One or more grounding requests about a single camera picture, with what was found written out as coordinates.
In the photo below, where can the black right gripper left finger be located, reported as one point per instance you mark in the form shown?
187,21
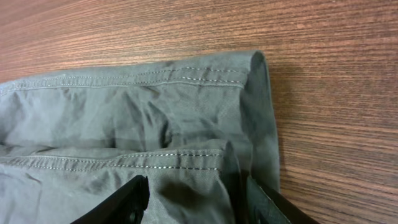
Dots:
124,206

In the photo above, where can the grey shorts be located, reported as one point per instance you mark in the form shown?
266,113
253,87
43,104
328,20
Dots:
195,128

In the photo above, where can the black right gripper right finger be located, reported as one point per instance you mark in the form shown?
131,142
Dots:
267,206

